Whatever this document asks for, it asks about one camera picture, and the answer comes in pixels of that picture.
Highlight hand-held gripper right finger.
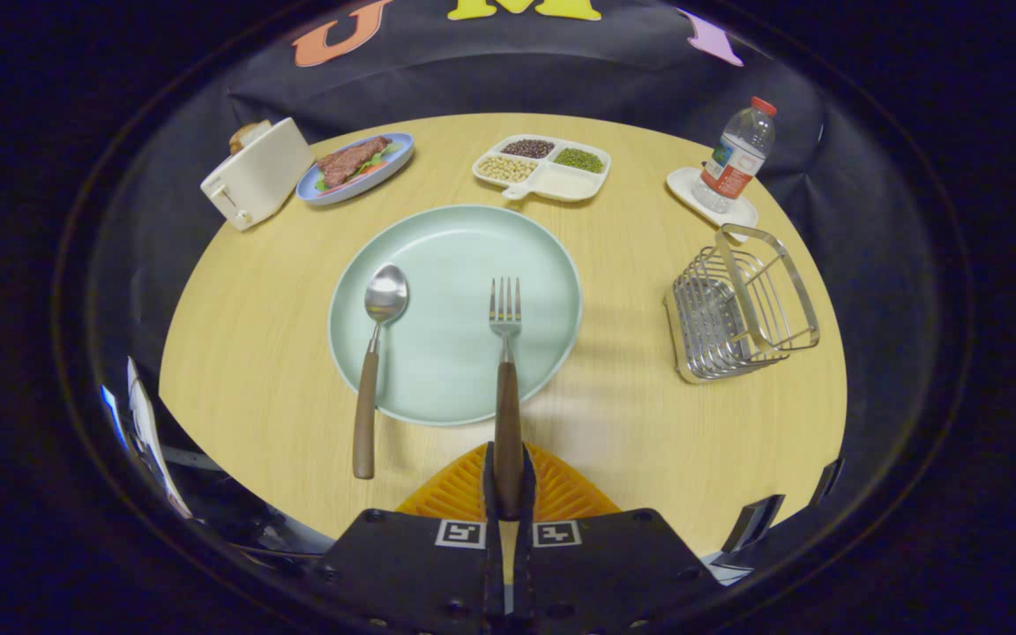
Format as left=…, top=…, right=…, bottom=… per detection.
left=508, top=441, right=721, bottom=635

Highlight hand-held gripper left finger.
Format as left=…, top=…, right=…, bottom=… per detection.
left=301, top=441, right=506, bottom=635

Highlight wooden handled metal spoon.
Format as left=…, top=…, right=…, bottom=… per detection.
left=352, top=263, right=409, bottom=481

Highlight wooden handled metal fork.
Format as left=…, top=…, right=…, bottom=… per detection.
left=488, top=277, right=525, bottom=521

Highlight pale green round plate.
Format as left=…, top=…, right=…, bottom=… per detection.
left=328, top=205, right=584, bottom=428

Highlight blue oval plate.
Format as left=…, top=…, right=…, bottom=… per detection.
left=296, top=132, right=415, bottom=207

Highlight white divided snack tray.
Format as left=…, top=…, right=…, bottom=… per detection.
left=472, top=134, right=612, bottom=204

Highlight white square coaster dish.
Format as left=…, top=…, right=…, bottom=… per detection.
left=666, top=167, right=759, bottom=232

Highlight pile of green beans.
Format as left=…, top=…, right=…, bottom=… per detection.
left=555, top=147, right=604, bottom=174

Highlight pile of yellow soybeans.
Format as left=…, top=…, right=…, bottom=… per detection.
left=478, top=155, right=538, bottom=183

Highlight brown steak with vegetables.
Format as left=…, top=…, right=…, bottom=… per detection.
left=314, top=136, right=403, bottom=191

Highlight white toaster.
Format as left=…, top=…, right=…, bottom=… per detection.
left=200, top=117, right=316, bottom=232

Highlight clear water bottle red cap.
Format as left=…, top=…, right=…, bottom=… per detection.
left=693, top=96, right=778, bottom=214

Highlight toasted bread slice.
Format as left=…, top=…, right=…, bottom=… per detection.
left=228, top=121, right=273, bottom=155

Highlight metal wire cutlery basket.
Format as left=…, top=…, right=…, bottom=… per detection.
left=664, top=223, right=821, bottom=385

